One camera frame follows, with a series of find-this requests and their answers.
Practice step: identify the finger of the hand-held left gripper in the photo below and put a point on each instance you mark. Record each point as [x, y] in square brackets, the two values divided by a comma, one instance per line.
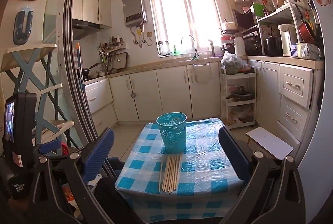
[49, 147]

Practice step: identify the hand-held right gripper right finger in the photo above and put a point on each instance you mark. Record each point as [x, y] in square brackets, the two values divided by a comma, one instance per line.
[234, 159]

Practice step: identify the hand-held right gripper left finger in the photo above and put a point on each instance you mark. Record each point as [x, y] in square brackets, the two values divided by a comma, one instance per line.
[100, 153]

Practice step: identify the bundle of wooden chopsticks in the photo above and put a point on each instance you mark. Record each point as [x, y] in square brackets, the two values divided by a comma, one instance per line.
[170, 174]

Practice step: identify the teal plastic basket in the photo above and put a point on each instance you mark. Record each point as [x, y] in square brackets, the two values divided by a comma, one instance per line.
[171, 135]

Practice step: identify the red round object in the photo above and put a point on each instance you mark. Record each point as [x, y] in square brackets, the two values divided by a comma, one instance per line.
[65, 149]

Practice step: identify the blue checked tablecloth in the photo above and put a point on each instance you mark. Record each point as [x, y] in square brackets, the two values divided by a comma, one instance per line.
[203, 161]

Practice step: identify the white wooden stool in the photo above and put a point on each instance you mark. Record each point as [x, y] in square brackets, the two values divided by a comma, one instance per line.
[270, 142]

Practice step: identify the orange white tube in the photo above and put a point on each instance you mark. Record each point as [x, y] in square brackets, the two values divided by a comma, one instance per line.
[69, 196]

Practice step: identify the white trolley cart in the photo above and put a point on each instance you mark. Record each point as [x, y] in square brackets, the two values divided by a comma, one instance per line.
[239, 103]

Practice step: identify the dark lidded pot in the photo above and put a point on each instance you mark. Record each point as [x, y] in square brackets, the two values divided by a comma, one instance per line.
[242, 95]

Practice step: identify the white blue folding table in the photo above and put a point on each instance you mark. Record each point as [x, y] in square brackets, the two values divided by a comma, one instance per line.
[26, 51]

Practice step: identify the white drawer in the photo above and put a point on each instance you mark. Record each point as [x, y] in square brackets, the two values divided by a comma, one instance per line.
[295, 84]
[291, 114]

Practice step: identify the black gas stove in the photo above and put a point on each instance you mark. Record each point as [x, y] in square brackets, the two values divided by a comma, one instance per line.
[95, 77]

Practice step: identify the black wok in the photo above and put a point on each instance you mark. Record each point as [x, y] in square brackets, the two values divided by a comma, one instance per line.
[87, 71]

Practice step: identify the white cabinet door rack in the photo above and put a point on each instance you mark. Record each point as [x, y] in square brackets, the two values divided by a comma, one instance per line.
[201, 73]

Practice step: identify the white base kitchen cabinets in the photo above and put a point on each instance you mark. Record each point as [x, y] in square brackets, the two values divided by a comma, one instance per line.
[171, 91]

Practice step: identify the plastic bag of vegetables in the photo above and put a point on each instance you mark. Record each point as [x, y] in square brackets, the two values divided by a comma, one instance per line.
[232, 61]

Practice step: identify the green cloth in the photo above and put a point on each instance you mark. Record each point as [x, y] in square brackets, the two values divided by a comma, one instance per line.
[195, 58]

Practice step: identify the range hood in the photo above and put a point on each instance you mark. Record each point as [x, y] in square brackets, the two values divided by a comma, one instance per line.
[83, 28]

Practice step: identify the white thermos jug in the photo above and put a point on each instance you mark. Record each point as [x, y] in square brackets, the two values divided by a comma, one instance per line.
[239, 47]

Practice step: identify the dark angular faucet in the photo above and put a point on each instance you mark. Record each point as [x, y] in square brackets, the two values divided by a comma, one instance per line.
[212, 48]

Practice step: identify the curved chrome faucet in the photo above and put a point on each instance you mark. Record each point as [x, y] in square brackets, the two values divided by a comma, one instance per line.
[196, 49]

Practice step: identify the black rice cooker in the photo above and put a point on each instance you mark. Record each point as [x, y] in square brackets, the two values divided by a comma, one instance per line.
[273, 45]

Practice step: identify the green bottle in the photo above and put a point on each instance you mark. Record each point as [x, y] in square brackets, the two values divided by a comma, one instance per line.
[176, 50]

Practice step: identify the stack of pots and bowls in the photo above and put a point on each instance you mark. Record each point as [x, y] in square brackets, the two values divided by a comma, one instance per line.
[229, 31]

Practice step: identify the plastic food packet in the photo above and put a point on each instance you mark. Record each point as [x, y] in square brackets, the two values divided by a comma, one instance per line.
[305, 51]

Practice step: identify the white electric kettle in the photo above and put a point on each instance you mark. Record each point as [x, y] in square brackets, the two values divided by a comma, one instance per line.
[286, 39]

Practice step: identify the red frying pan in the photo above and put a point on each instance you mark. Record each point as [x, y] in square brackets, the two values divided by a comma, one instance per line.
[307, 31]

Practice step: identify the white shelf rack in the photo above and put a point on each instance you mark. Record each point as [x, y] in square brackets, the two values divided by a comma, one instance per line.
[275, 17]

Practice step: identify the white framed kitchen window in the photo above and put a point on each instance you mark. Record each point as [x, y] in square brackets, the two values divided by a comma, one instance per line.
[182, 18]

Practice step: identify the green box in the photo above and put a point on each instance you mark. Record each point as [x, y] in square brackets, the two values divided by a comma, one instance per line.
[257, 10]

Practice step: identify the grey sliding door frame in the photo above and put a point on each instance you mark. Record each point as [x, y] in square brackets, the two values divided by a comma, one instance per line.
[75, 83]

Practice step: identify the blue wall holder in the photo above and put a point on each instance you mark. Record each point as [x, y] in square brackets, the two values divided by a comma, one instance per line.
[18, 31]

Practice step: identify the wall utensil rack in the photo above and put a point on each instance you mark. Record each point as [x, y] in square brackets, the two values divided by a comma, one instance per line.
[110, 49]

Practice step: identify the brown wall socket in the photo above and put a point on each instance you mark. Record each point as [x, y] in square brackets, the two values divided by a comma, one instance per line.
[149, 34]

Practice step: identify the grey wall water heater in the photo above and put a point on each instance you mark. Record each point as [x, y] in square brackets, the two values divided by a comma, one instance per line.
[134, 9]

